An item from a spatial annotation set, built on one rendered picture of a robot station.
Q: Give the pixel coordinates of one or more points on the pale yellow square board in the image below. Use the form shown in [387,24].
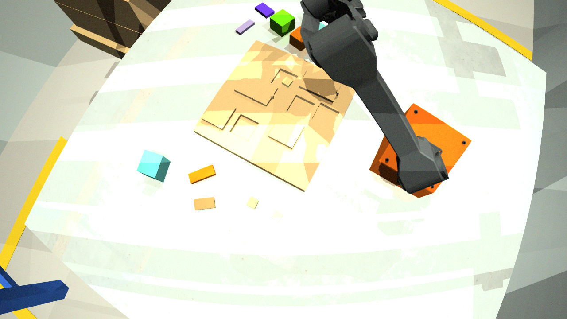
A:
[284,131]

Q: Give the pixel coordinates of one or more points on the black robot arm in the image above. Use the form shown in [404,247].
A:
[344,49]

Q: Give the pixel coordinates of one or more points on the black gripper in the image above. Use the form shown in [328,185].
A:
[371,27]

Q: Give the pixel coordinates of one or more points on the purple flat block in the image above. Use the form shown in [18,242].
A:
[264,10]

